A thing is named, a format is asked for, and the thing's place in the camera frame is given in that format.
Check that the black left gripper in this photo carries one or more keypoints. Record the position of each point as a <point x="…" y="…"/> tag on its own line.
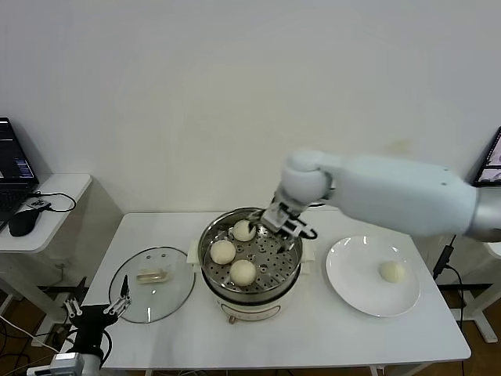
<point x="92" y="321"/>

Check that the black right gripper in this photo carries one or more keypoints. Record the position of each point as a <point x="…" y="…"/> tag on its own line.
<point x="295" y="223"/>

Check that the white steamed baozi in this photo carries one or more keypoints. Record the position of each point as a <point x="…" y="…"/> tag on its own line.
<point x="391" y="271"/>
<point x="222" y="251"/>
<point x="242" y="273"/>
<point x="244" y="230"/>

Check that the glass pot lid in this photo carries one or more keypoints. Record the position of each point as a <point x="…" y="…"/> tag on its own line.
<point x="156" y="290"/>

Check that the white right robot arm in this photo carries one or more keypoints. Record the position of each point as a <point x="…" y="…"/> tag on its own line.
<point x="391" y="188"/>

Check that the stainless steel steamer basket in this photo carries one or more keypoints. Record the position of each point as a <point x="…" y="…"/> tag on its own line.
<point x="274" y="270"/>

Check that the white power strip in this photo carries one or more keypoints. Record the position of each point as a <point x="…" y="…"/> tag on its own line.
<point x="41" y="341"/>

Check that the cream electric cooking pot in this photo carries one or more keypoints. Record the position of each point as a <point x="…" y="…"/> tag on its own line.
<point x="250" y="309"/>

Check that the white round plate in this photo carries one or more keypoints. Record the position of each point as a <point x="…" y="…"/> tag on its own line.
<point x="360" y="282"/>

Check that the black computer mouse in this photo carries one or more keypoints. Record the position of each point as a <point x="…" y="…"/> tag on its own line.
<point x="22" y="224"/>

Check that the white side table with mouse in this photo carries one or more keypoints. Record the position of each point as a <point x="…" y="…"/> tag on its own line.
<point x="58" y="196"/>

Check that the black dongle with sticker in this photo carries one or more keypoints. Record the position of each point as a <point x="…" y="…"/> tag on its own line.
<point x="37" y="204"/>

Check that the black laptop with dark screen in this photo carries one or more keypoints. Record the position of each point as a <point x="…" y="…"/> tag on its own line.
<point x="11" y="156"/>

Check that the white side table with label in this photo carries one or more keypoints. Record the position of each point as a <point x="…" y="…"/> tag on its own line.
<point x="483" y="309"/>

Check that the grey laptop with pale screen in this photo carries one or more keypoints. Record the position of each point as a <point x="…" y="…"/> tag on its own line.
<point x="489" y="164"/>

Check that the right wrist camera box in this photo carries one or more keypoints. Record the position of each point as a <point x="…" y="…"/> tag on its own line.
<point x="276" y="219"/>

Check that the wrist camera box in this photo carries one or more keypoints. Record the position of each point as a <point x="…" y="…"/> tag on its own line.
<point x="276" y="219"/>
<point x="66" y="362"/>

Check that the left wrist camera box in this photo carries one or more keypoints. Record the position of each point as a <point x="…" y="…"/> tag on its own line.
<point x="66" y="362"/>

